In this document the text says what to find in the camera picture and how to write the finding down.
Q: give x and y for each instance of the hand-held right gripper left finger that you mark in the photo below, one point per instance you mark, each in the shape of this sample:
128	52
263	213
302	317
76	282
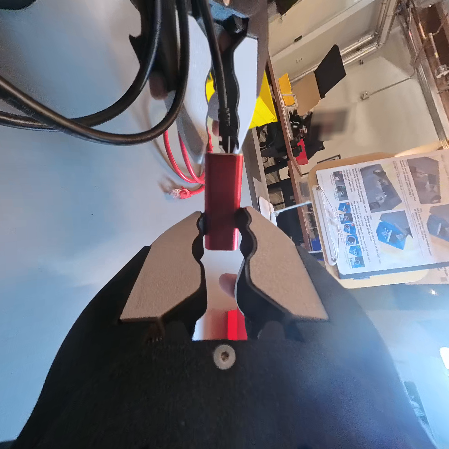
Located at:
165	277

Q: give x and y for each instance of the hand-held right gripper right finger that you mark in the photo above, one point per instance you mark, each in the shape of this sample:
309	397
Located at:
280	277

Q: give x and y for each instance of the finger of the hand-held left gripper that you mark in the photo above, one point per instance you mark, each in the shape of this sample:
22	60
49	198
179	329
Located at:
198	77
249	77

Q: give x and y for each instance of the red ethernet splitter box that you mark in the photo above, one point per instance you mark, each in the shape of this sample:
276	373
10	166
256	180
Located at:
222	196

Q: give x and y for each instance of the person's left hand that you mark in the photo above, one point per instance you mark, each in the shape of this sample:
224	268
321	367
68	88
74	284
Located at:
158	87

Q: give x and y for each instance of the person's right hand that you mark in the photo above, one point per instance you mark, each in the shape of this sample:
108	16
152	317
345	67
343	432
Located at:
228	284

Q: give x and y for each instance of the yellow plastic bin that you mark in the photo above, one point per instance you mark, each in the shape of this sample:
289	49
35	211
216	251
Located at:
265	108

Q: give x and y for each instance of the small orange bin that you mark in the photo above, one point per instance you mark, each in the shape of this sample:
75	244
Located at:
287	89

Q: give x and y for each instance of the long brown table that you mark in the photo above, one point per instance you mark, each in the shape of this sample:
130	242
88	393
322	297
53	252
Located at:
280	122

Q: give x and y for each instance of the brown board panel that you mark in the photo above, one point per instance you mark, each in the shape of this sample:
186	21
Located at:
307	94

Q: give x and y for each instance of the red plastic bin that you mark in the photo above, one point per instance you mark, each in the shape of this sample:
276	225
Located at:
235	326

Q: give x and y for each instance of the clear sheet clamp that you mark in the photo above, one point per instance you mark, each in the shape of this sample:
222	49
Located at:
326	224

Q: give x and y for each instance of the black panel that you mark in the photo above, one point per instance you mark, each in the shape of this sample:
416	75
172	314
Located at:
329	70

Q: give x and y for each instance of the small red box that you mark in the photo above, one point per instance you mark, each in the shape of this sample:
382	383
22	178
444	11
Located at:
301	152

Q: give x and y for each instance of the printed instruction sheet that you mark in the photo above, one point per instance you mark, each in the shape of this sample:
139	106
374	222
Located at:
386	217

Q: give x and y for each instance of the framed wall picture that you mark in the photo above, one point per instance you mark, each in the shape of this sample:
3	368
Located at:
329	159

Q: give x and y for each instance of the metal wall pipes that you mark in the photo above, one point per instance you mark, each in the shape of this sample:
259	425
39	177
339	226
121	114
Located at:
361	45

